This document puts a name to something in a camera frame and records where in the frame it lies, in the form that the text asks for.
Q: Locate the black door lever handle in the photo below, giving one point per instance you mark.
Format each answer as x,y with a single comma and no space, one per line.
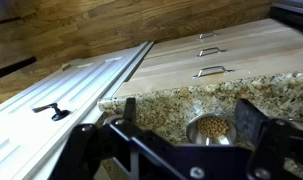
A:
59,114

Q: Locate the drawer handle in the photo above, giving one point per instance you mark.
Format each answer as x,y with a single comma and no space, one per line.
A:
206,35
209,51
211,70

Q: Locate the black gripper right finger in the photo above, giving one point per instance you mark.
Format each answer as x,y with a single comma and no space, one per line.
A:
249,119

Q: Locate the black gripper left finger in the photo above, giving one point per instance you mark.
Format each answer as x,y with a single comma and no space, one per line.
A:
127,118

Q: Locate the top drawer handle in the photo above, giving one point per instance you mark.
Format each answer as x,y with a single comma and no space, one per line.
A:
211,70

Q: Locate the middle drawer handle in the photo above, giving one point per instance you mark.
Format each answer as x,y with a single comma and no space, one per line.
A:
209,51

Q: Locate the bottom drawer handle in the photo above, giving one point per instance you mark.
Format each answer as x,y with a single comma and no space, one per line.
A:
206,35

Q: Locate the steel bowl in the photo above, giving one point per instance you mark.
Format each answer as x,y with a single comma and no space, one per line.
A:
211,129

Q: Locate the light wooden drawer cabinet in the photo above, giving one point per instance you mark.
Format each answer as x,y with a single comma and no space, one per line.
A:
253,49

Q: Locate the white door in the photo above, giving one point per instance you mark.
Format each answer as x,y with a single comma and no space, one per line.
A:
35,122

